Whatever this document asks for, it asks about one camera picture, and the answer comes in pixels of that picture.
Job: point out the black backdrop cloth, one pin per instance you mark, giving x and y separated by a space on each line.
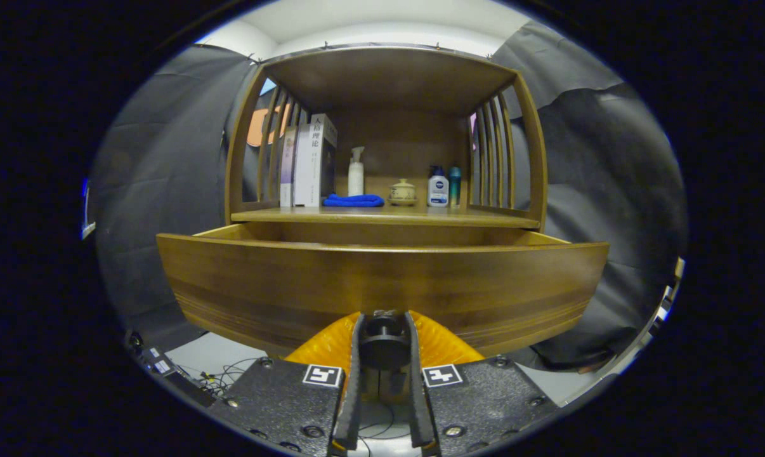
160 165

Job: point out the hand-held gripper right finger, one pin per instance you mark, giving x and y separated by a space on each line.
477 406

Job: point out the white lotion bottle blue cap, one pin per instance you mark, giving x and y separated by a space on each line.
438 190

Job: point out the thin purple white book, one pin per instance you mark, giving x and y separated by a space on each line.
287 171

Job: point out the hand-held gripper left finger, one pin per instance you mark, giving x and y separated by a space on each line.
294 406

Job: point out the wooden countertop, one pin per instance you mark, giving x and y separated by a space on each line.
389 216

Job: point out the wooden drawer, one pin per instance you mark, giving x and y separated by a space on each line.
294 285

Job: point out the folded blue cloth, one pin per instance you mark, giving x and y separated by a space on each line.
354 200

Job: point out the white pump bottle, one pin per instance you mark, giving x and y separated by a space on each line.
356 181

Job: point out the beige lidded teacup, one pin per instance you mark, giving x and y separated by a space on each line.
402 192

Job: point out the plain white book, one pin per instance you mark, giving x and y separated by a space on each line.
301 171

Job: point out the thick white black book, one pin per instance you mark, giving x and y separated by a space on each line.
318 171

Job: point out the teal bottle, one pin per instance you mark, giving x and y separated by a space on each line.
455 187

